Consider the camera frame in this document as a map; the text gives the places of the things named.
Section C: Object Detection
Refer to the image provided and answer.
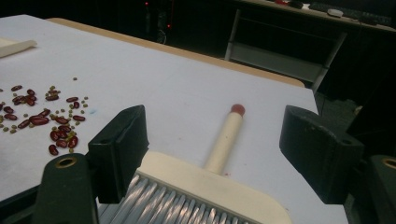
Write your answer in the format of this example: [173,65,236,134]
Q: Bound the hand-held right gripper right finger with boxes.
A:
[278,105,365,205]

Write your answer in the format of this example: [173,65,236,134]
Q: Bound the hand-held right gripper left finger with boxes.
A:
[88,105,149,204]

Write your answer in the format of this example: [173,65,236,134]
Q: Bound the cream hand brush red tip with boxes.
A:
[97,103,293,224]

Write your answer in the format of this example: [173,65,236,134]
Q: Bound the scattered green mung beans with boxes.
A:
[0,77,90,154]

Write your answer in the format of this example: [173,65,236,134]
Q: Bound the white table cover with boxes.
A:
[0,13,349,224]

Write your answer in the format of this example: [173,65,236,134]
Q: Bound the scattered red kidney beans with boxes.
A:
[0,84,87,157]

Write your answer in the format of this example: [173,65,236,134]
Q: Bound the dark device with red lights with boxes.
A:
[143,0,174,45]

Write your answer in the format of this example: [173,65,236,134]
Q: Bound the wooden desk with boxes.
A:
[236,0,396,33]

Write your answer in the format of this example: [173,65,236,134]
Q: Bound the white computer mouse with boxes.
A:
[326,8,344,19]

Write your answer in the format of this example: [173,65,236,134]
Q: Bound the black keyboard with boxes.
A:
[307,2,393,27]

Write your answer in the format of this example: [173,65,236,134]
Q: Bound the wooden block at edge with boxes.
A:
[0,36,38,59]

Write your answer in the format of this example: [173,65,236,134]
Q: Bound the white metal shelf frame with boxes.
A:
[224,8,348,92]

